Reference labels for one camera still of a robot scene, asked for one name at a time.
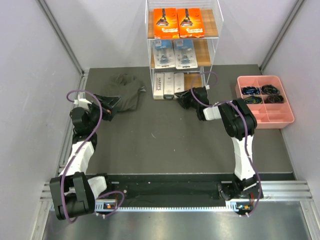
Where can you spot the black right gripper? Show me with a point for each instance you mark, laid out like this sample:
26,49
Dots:
183,98

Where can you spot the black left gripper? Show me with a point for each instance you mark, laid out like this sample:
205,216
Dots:
108,106

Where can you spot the white box with small print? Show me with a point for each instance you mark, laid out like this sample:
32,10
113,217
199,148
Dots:
179,82

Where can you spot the slim white H' box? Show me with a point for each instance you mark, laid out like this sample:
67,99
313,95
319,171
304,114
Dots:
168,90

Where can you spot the white Harry's box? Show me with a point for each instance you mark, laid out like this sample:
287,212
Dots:
158,86

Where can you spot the blue razor blister pack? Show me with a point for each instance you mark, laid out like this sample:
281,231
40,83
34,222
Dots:
185,54
163,54

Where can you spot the orange Gillette Fusion5 box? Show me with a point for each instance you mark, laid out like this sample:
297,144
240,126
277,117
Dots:
190,23

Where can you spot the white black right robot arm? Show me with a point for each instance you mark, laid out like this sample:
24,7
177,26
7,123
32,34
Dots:
240,124

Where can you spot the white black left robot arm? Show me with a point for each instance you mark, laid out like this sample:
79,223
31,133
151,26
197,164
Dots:
73,193

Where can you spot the olive green cloth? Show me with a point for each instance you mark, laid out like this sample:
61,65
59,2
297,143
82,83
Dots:
128,87

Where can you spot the blue band bundle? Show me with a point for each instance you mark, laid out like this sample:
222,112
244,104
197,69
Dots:
251,90

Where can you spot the green yellow band bundle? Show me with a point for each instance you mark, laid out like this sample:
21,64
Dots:
253,100

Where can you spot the dark band bundle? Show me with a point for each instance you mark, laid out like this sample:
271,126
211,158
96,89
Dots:
269,89

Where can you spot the brown band bundle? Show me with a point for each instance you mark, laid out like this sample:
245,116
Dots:
274,99

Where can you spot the white wire shelf rack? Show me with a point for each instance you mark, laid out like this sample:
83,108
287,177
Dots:
205,47

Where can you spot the grey slotted cable duct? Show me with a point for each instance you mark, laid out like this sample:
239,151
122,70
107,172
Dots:
230,206

